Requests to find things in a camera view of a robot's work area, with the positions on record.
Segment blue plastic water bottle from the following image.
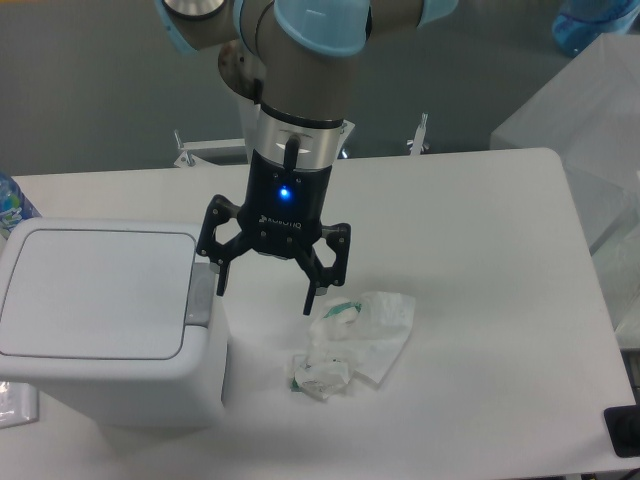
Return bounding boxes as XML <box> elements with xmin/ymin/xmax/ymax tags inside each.
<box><xmin>1</xmin><ymin>173</ymin><xmax>41</xmax><ymax>240</ymax></box>

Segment white push-top trash can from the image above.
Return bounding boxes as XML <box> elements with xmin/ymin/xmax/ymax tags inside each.
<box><xmin>1</xmin><ymin>218</ymin><xmax>229</xmax><ymax>428</ymax></box>

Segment crumpled white tissue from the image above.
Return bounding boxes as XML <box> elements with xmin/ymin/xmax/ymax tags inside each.
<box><xmin>306</xmin><ymin>291</ymin><xmax>416</xmax><ymax>386</ymax></box>

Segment clear plastic packet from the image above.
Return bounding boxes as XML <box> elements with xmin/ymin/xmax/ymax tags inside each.
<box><xmin>0</xmin><ymin>381</ymin><xmax>40</xmax><ymax>429</ymax></box>

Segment white mounting bracket frame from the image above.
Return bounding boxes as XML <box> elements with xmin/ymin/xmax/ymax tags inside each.
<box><xmin>172</xmin><ymin>118</ymin><xmax>356</xmax><ymax>169</ymax></box>

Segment crumpled green white wrapper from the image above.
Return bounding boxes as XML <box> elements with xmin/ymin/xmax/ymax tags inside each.
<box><xmin>287</xmin><ymin>350</ymin><xmax>359</xmax><ymax>402</ymax></box>

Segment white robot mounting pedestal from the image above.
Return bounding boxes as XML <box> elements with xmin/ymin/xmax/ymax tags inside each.
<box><xmin>237</xmin><ymin>96</ymin><xmax>261</xmax><ymax>163</ymax></box>

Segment blue plastic bag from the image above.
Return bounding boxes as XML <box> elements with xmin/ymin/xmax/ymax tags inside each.
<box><xmin>551</xmin><ymin>0</ymin><xmax>639</xmax><ymax>58</ymax></box>

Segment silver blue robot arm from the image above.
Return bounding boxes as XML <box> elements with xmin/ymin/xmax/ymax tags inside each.
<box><xmin>156</xmin><ymin>1</ymin><xmax>456</xmax><ymax>298</ymax></box>

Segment metal table clamp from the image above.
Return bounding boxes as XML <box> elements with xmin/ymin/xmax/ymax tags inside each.
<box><xmin>406</xmin><ymin>112</ymin><xmax>430</xmax><ymax>156</ymax></box>

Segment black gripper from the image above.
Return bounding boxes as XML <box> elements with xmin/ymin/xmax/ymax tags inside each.
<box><xmin>196</xmin><ymin>152</ymin><xmax>351</xmax><ymax>315</ymax></box>

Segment black device at edge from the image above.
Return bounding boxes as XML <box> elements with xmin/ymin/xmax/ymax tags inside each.
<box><xmin>604</xmin><ymin>405</ymin><xmax>639</xmax><ymax>458</ymax></box>

